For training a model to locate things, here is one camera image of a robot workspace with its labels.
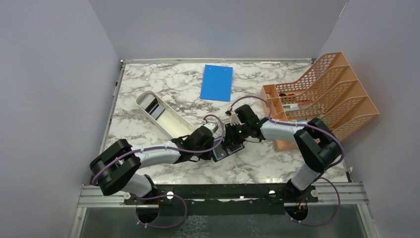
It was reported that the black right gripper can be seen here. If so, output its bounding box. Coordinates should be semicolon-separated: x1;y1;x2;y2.
222;122;250;149

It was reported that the black leather card holder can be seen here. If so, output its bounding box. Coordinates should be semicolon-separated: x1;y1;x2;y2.
210;144;245;162

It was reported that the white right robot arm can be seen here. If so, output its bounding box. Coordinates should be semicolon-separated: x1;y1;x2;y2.
223;105;342;202

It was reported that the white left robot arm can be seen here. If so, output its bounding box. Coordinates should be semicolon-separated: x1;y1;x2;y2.
89;122;218;204

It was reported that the dark card in tray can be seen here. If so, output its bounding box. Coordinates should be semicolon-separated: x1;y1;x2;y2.
148;104;165;120

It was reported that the white oblong plastic tray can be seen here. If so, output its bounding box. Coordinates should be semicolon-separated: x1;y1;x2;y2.
135;90;194;138

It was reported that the blue flat board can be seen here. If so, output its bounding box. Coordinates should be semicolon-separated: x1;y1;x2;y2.
200;64;233;102

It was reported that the peach plastic file organizer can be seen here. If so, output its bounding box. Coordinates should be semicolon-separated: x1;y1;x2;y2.
260;52;379;142

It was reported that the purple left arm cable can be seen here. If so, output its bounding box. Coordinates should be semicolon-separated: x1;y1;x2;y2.
91;114;226;230

